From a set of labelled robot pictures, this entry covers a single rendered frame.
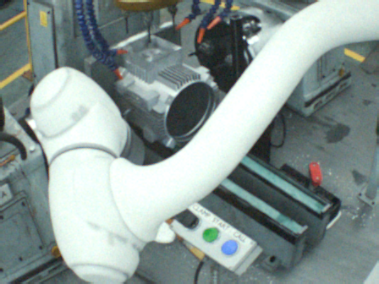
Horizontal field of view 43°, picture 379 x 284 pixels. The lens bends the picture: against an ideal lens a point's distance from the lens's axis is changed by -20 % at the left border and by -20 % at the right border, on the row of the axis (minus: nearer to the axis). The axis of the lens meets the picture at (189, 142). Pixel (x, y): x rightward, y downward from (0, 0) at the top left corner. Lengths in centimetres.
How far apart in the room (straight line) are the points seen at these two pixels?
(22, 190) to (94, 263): 55
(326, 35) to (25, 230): 79
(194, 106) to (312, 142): 39
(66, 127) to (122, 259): 18
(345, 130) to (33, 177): 102
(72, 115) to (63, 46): 80
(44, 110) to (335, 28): 39
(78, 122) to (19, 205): 48
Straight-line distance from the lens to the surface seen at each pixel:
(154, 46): 149
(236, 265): 98
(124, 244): 62
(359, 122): 180
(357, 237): 139
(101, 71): 143
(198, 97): 148
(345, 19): 67
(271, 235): 126
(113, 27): 156
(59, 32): 145
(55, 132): 69
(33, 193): 115
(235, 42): 136
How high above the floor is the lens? 181
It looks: 38 degrees down
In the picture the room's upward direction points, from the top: 3 degrees counter-clockwise
